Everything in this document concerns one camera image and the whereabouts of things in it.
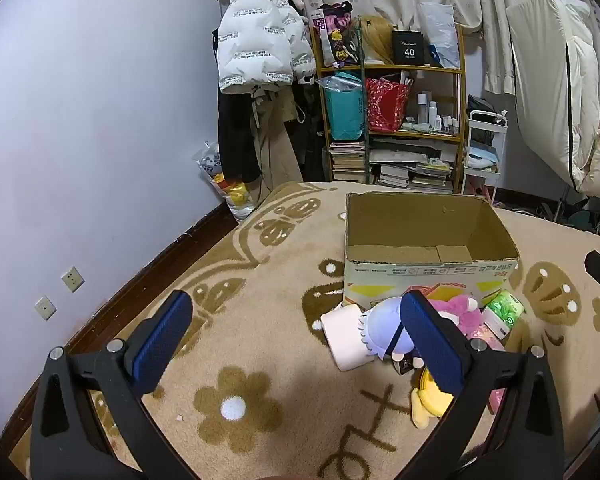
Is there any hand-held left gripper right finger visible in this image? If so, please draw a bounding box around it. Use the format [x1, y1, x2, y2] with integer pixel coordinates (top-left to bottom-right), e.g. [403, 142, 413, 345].
[399, 290, 566, 480]

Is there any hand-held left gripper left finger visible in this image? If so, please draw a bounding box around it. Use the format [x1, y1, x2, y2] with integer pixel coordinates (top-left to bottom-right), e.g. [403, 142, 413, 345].
[30, 289, 201, 480]

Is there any small black box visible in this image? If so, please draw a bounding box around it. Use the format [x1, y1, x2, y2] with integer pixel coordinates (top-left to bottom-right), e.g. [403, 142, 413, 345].
[392, 350, 426, 376]

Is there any pink plush toy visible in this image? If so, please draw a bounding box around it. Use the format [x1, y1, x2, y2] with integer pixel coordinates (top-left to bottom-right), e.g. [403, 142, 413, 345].
[427, 294, 483, 336]

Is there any white-haired plush doll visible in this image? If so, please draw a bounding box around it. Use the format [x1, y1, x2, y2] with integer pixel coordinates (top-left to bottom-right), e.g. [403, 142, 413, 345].
[357, 296, 423, 361]

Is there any yellow plush toy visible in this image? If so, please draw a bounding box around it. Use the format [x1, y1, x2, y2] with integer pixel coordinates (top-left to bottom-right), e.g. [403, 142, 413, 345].
[411, 365, 456, 430]

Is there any pink shiny packet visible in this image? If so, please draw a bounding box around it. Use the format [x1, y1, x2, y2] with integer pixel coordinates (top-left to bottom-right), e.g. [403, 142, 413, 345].
[457, 322, 508, 413]

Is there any green tissue packet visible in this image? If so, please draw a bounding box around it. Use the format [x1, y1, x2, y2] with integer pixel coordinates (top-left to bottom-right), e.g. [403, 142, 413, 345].
[481, 290, 526, 338]

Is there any pink soft block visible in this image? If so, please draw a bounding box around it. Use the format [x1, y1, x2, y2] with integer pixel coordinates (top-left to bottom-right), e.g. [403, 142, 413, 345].
[321, 304, 381, 372]

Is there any cardboard box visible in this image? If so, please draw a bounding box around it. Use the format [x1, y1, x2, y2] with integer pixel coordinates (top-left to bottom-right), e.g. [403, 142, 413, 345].
[343, 191, 520, 311]

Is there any metal stand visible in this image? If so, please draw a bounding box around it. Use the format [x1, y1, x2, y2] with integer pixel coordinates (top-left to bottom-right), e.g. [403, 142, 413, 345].
[552, 182, 588, 223]

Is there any beige floral blanket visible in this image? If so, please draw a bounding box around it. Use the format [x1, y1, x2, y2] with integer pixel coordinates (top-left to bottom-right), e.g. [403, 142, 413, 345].
[0, 180, 600, 480]

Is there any light blue cloth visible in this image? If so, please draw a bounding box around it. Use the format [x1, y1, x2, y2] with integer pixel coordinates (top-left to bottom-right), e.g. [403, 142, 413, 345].
[467, 147, 498, 168]

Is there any clear plastic bag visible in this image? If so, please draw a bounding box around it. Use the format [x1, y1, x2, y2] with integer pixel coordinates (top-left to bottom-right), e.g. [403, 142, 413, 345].
[192, 141, 261, 221]

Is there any pile of books and papers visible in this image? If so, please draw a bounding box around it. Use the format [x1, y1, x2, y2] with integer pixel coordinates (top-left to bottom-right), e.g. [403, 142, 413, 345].
[369, 137, 456, 195]

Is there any white trolley cart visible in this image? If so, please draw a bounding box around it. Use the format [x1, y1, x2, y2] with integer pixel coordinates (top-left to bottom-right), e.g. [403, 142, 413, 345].
[461, 109, 510, 201]

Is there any white duvet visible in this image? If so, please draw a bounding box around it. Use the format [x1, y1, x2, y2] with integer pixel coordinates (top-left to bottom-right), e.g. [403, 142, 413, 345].
[506, 0, 600, 196]

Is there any stack of books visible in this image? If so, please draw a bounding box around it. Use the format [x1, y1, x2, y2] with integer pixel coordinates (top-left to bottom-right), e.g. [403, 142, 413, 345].
[329, 141, 367, 183]

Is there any black bag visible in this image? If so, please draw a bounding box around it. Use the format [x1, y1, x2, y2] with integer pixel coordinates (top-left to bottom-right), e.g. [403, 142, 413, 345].
[467, 95, 501, 126]

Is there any beige coat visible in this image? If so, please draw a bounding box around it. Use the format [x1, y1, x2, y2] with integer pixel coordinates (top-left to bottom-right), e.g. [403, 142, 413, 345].
[250, 87, 306, 196]

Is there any group of white bottles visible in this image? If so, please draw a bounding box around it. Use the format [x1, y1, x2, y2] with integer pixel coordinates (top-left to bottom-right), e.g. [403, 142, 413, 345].
[415, 91, 461, 136]

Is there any black garment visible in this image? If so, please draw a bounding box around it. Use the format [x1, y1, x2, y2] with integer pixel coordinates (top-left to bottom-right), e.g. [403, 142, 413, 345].
[290, 80, 331, 183]

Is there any red patterned bag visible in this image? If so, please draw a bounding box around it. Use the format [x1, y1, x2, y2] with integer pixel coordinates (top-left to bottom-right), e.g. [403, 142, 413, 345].
[365, 77, 412, 134]

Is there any teal paper bag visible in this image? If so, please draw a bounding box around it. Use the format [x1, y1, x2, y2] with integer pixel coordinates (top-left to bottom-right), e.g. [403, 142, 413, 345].
[322, 72, 367, 142]

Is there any wooden shelf rack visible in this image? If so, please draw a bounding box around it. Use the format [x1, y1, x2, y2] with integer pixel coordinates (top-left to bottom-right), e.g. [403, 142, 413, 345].
[310, 22, 468, 196]

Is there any white plastic bag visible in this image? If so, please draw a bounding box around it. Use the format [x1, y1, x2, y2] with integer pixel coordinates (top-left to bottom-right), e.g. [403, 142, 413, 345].
[420, 2, 461, 68]

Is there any black square box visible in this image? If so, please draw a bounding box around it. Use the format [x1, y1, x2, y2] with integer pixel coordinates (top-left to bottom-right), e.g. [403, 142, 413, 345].
[391, 29, 428, 67]

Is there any blonde wig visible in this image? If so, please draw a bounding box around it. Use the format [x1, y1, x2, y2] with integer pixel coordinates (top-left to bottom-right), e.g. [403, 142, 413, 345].
[352, 15, 396, 66]

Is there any white puffer jacket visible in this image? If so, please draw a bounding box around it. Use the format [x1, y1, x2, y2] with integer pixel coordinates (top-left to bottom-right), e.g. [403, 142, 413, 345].
[215, 0, 318, 96]

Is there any purple printed bag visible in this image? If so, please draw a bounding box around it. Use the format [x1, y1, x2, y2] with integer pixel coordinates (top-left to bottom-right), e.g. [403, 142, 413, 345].
[312, 2, 356, 68]

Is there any wall socket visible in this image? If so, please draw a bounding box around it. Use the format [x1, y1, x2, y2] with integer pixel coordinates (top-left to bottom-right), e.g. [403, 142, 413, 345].
[34, 296, 57, 322]
[62, 266, 85, 293]

